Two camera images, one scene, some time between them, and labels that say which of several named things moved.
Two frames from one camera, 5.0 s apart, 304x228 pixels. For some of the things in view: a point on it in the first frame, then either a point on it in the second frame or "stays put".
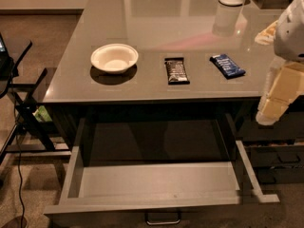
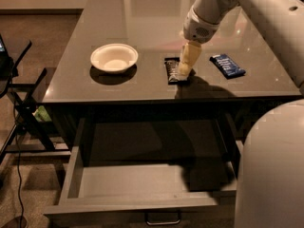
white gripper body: [291, 35] -> [199, 29]
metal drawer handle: [147, 221] stays put
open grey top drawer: [176, 163] stays put
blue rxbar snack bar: [227, 66] stays put
